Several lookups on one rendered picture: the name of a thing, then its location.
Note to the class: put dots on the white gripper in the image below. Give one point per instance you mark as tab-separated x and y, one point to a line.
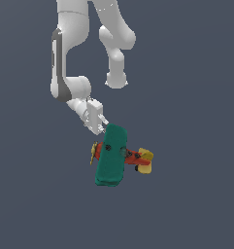
93	116

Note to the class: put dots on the green red toy biplane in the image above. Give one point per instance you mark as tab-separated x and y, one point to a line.
112	155

